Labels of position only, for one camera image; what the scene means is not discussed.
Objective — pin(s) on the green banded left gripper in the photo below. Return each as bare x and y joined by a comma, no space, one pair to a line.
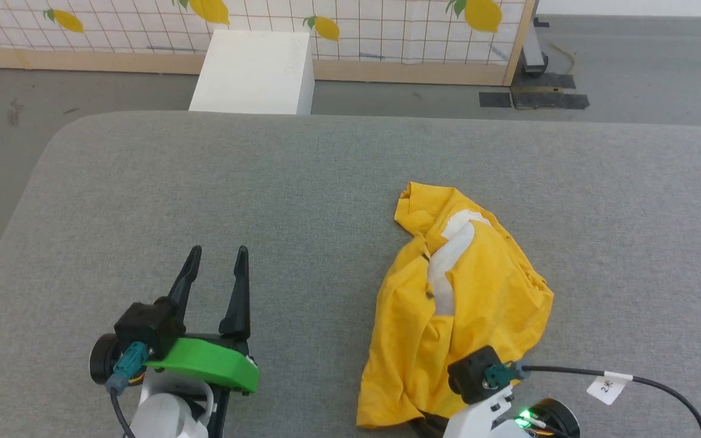
210,364

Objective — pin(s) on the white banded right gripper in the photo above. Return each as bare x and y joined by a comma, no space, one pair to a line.
484,420

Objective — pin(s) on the yellow cartoon face t-shirt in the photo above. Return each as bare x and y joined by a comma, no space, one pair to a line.
466,316

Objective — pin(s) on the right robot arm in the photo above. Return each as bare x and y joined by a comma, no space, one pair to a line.
560,420

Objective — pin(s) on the grey fabric sofa cushion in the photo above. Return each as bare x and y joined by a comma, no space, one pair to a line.
204,194

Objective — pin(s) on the white rectangular box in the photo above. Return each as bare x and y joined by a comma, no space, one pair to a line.
253,73

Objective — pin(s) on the lemon print grid screen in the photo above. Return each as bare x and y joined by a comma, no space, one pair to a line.
356,36

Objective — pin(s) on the small black floor tape patch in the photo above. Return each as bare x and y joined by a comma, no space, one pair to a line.
495,100

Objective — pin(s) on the large black floor tape patch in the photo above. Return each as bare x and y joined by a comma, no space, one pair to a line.
554,100

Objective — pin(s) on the grey metal screen foot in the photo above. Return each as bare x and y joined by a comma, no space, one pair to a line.
534,52

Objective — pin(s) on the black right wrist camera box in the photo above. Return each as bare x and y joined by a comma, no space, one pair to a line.
471,372

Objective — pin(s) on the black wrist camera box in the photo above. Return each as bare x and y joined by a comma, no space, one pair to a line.
471,372
146,328

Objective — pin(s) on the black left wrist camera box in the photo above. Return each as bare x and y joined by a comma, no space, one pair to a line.
146,328

